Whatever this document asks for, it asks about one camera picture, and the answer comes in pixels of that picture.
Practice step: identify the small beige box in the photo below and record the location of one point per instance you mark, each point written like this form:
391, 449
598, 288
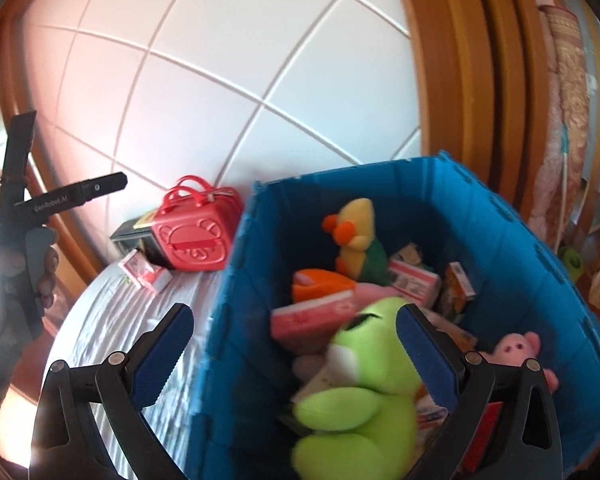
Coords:
144, 219

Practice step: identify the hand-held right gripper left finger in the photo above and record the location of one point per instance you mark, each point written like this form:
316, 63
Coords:
162, 355

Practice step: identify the rolled patterned carpet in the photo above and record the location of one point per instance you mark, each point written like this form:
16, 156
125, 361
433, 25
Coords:
565, 110

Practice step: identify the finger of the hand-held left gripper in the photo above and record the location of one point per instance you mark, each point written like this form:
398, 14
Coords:
102, 185

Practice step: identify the yellow duck plush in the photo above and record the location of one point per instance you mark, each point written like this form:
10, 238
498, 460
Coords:
357, 245

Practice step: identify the pig plush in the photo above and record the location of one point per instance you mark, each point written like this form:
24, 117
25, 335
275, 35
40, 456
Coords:
515, 350
320, 285

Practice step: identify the red white box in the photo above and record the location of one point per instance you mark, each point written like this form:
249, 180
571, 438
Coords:
412, 280

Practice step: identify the red hard-shell suitcase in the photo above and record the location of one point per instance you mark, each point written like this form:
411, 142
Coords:
195, 240

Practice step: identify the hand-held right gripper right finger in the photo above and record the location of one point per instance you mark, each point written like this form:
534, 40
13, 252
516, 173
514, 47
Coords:
430, 360

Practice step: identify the green round object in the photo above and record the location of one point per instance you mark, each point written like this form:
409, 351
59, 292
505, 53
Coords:
572, 262

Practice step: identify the pink flat box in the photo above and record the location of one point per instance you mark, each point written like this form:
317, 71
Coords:
315, 320

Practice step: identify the orange box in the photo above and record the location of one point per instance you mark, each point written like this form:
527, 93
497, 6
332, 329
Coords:
460, 287

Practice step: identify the dark gift box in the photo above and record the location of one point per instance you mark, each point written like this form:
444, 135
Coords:
135, 242

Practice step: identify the mop pole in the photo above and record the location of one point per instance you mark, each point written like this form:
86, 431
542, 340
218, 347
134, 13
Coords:
562, 185

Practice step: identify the person's left hand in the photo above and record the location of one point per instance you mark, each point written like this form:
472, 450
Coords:
47, 280

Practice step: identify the pink white small box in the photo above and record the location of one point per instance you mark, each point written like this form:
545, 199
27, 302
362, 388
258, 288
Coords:
132, 267
157, 280

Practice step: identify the green frog plush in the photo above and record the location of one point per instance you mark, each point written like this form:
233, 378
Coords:
360, 400

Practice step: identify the blue plastic container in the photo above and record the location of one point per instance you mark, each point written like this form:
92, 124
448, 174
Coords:
290, 220

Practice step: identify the wooden partition frame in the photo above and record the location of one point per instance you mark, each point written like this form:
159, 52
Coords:
470, 60

